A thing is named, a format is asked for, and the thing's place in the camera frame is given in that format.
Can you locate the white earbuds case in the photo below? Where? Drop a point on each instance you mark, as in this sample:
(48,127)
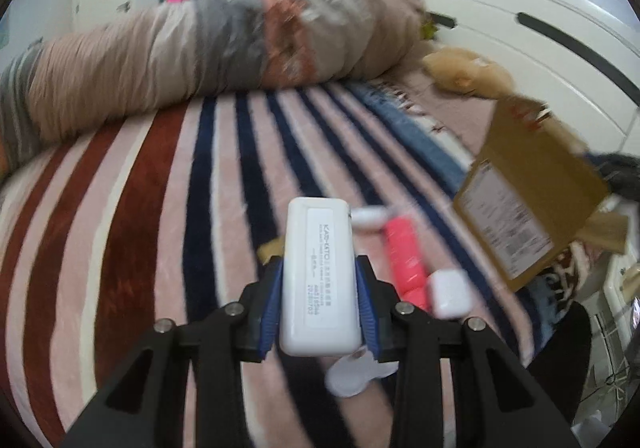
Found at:
(450,294)

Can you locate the gold flat bar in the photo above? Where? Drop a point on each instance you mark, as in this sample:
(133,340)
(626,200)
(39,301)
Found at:
(270,249)

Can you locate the white power bank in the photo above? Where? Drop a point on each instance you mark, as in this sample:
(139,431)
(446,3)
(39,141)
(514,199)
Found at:
(320,316)

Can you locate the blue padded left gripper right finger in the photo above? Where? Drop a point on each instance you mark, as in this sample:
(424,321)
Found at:
(381,330)

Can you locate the rolled pink grey duvet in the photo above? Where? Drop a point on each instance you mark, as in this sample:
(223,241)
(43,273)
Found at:
(63,87)

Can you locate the white tape roll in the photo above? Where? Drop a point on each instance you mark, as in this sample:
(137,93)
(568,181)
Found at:
(352,374)

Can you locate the white bed headboard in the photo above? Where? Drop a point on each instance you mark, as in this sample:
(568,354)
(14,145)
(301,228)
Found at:
(571,54)

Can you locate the white oval cap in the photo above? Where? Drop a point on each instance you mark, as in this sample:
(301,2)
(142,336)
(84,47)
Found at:
(371,218)

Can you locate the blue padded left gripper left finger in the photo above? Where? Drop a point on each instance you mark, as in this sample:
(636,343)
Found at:
(261,300)

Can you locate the striped pink fleece blanket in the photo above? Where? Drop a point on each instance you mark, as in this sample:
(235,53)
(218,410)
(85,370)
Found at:
(163,216)

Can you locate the brown cardboard box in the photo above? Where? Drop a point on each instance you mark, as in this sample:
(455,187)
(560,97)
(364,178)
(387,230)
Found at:
(532,191)

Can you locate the green plush toy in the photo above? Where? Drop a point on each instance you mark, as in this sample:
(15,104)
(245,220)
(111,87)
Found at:
(429,30)

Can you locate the tan plush dog toy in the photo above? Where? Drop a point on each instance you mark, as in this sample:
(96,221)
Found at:
(463,71)

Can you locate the pink highlighter pen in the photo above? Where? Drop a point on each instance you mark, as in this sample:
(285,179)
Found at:
(406,266)

